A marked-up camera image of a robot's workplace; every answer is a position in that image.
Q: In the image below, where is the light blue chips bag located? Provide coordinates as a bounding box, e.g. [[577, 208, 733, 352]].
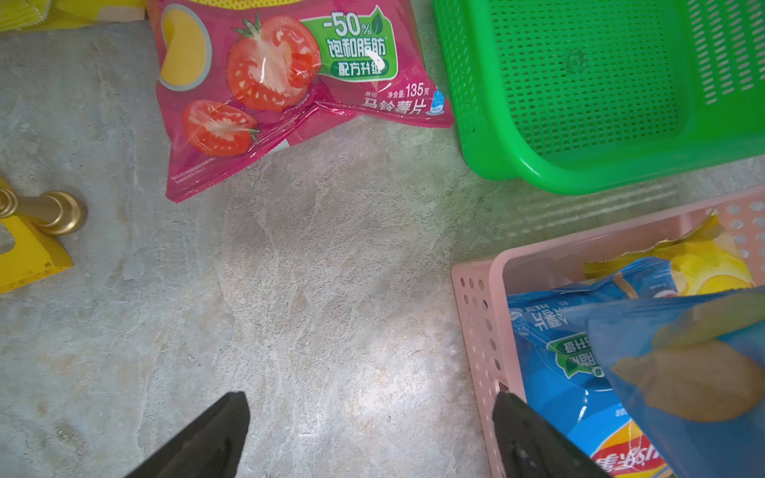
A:
[[565, 287, 764, 477]]

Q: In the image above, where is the yellow triangular block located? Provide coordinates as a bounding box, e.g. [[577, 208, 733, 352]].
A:
[[1, 180, 87, 293]]

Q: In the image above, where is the yellow chips bag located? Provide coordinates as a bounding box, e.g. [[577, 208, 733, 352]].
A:
[[1, 0, 145, 33], [584, 212, 755, 297]]

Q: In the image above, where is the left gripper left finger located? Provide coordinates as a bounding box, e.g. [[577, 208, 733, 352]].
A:
[[127, 392, 250, 478]]

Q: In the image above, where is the pink plastic basket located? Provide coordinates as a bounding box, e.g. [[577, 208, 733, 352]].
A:
[[451, 185, 764, 478]]

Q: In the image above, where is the green plastic basket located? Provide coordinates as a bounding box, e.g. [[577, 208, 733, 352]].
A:
[[433, 0, 764, 195]]

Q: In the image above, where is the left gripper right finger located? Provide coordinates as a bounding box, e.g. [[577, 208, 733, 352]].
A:
[[492, 392, 609, 478]]

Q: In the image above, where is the magenta tomato chips bag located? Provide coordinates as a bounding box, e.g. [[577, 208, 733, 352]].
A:
[[147, 1, 454, 202]]

